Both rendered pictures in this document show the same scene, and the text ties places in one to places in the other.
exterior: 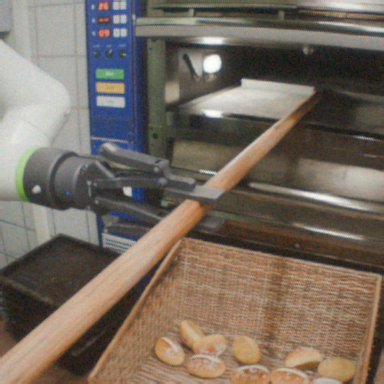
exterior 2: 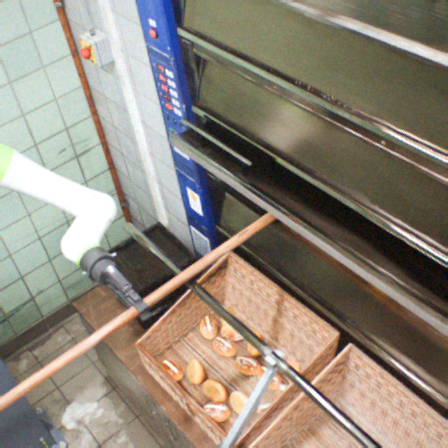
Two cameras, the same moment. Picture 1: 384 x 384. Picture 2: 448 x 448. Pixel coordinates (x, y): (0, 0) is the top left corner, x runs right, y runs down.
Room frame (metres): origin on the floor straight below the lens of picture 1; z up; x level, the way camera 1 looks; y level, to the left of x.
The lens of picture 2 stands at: (-0.32, -0.88, 2.57)
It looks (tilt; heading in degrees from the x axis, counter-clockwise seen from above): 43 degrees down; 34
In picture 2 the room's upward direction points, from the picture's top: 11 degrees counter-clockwise
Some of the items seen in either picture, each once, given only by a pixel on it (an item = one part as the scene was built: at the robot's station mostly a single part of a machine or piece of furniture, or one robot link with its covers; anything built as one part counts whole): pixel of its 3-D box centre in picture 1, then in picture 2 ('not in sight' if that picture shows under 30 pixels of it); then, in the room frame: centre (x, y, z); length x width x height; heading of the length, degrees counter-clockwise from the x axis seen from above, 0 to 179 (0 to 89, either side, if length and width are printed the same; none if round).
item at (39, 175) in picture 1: (57, 177); (99, 263); (0.63, 0.20, 1.20); 0.12 x 0.06 x 0.09; 155
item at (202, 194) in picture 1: (194, 192); (138, 302); (0.53, 0.00, 1.21); 0.07 x 0.03 x 0.01; 65
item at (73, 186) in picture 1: (94, 186); (110, 277); (0.60, 0.14, 1.20); 0.09 x 0.07 x 0.08; 65
